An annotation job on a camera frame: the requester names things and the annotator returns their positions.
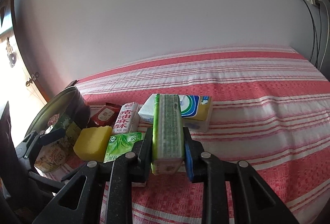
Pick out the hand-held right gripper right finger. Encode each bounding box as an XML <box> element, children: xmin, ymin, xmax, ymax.
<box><xmin>183</xmin><ymin>127</ymin><xmax>299</xmax><ymax>224</ymax></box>

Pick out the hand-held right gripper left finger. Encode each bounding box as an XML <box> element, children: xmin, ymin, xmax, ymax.
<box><xmin>32</xmin><ymin>127</ymin><xmax>153</xmax><ymax>224</ymax></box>

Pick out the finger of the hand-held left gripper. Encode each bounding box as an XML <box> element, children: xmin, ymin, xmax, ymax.
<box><xmin>15</xmin><ymin>131</ymin><xmax>40</xmax><ymax>161</ymax></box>
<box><xmin>38</xmin><ymin>128</ymin><xmax>67</xmax><ymax>146</ymax></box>

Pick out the round metal cookie tin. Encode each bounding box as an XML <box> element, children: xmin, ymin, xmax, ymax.
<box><xmin>24</xmin><ymin>86</ymin><xmax>91</xmax><ymax>173</ymax></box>

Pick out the green tissue pack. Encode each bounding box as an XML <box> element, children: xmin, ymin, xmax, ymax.
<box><xmin>150</xmin><ymin>93</ymin><xmax>185</xmax><ymax>175</ymax></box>
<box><xmin>103</xmin><ymin>132</ymin><xmax>148</xmax><ymax>164</ymax></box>

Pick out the yellow sponge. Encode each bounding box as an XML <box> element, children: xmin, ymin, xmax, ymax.
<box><xmin>73</xmin><ymin>125</ymin><xmax>113</xmax><ymax>161</ymax></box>

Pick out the white red snack box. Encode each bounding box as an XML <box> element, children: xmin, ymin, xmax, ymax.
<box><xmin>111</xmin><ymin>102</ymin><xmax>141</xmax><ymax>135</ymax></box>

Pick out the red wet wipes packet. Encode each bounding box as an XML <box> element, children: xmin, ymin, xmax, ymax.
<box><xmin>88</xmin><ymin>102</ymin><xmax>122</xmax><ymax>129</ymax></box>

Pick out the yellow tissue packet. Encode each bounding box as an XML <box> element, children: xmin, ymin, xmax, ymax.
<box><xmin>178</xmin><ymin>95</ymin><xmax>213</xmax><ymax>133</ymax></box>

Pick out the wooden door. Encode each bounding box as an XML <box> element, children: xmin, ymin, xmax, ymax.
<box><xmin>10</xmin><ymin>0</ymin><xmax>52</xmax><ymax>107</ymax></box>

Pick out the red striped bedspread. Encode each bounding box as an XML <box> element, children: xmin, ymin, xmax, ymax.
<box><xmin>49</xmin><ymin>45</ymin><xmax>330</xmax><ymax>224</ymax></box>

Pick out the door ornament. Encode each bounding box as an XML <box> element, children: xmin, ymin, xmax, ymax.
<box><xmin>6</xmin><ymin>37</ymin><xmax>16</xmax><ymax>68</ymax></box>

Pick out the brass door handle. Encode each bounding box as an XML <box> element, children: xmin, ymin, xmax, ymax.
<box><xmin>25</xmin><ymin>72</ymin><xmax>41</xmax><ymax>87</ymax></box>

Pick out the black cable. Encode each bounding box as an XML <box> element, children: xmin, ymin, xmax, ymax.
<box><xmin>305</xmin><ymin>2</ymin><xmax>318</xmax><ymax>61</ymax></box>
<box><xmin>315</xmin><ymin>5</ymin><xmax>323</xmax><ymax>66</ymax></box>

